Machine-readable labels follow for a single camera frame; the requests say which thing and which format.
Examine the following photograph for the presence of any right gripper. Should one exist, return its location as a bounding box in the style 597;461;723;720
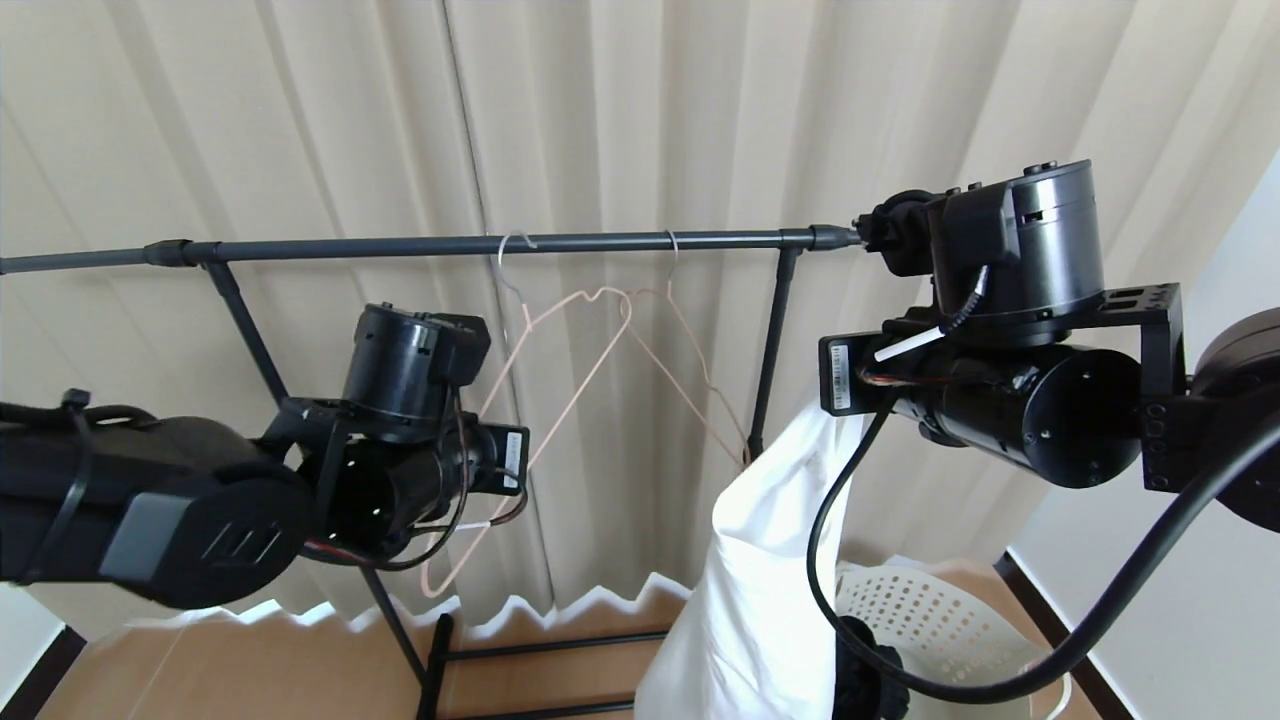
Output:
818;330;896;419

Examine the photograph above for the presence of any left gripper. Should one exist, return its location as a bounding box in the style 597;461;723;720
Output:
455;420;532;496

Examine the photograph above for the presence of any pink clothes hanger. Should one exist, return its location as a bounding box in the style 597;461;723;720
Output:
420;232;638;601
625;232;753;471

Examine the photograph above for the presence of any white printed T-shirt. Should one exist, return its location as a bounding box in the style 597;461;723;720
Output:
635;400;871;720

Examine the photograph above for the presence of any black clothes rack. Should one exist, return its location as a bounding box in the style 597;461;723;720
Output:
0;228;866;720

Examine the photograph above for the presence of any white laundry basket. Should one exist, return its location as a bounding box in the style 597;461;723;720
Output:
835;562;1073;720

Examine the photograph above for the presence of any black garment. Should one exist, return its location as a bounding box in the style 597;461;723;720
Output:
835;615;911;720

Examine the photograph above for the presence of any beige curtain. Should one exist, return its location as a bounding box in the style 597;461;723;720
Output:
0;0;1280;641

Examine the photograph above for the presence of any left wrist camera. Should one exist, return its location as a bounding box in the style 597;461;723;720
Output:
425;313;492;387

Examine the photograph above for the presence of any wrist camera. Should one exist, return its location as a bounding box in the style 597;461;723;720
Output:
855;190;941;279
425;313;492;387

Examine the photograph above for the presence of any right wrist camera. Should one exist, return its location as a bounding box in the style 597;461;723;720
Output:
855;190;941;279

